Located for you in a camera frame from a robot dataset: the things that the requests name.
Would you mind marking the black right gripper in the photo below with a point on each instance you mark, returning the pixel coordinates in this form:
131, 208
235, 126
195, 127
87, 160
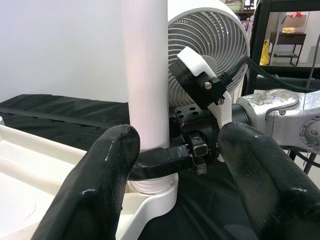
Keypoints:
207, 132

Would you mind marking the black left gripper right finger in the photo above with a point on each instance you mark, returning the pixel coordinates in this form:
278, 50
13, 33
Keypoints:
270, 187

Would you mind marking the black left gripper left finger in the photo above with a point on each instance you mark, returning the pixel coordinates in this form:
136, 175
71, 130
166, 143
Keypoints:
95, 187

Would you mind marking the white plastic table top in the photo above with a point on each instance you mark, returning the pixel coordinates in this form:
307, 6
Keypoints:
25, 175

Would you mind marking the white plastic table leg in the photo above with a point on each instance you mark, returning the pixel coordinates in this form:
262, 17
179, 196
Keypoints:
147, 75

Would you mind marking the black table cloth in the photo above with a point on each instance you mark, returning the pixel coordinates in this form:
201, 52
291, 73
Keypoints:
200, 212

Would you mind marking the white round fan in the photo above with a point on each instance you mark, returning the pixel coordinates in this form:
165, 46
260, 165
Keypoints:
225, 37

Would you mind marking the yellow floor sign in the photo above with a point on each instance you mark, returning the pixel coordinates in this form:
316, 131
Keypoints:
265, 52

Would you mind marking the dark wood side table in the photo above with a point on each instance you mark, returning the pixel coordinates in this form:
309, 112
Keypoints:
287, 38

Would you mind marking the beige paper bag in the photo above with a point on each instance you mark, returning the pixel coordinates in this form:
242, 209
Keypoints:
295, 21

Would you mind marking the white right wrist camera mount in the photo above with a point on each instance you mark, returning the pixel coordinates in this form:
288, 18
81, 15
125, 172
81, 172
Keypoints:
193, 61

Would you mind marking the black metal rack frame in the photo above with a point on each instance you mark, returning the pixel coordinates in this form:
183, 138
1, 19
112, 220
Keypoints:
260, 30

